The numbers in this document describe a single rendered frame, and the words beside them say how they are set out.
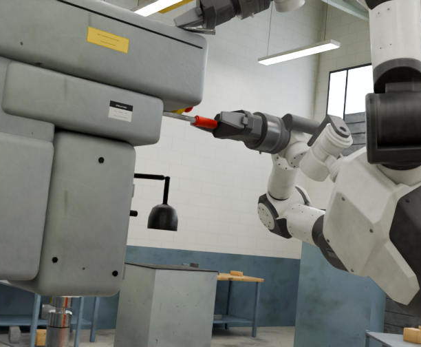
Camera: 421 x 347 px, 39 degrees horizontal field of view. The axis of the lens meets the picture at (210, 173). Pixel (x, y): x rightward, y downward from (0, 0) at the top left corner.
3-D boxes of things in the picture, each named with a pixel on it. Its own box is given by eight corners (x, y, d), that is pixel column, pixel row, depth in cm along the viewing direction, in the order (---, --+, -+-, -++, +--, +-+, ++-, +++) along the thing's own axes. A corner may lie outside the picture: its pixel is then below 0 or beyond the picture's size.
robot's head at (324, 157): (337, 187, 128) (312, 158, 132) (364, 153, 122) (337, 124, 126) (318, 191, 123) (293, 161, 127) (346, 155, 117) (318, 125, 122)
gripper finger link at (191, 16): (172, 17, 129) (198, 6, 129) (178, 30, 129) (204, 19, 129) (172, 14, 127) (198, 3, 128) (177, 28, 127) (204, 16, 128)
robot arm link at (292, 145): (250, 131, 143) (284, 139, 150) (264, 166, 137) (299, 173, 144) (279, 99, 136) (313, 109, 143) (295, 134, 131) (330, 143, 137)
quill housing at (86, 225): (81, 286, 137) (98, 148, 140) (126, 299, 120) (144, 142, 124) (-2, 283, 125) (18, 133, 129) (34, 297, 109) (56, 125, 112)
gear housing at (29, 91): (107, 151, 144) (112, 110, 145) (162, 145, 124) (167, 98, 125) (-37, 124, 124) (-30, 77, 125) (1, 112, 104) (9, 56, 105)
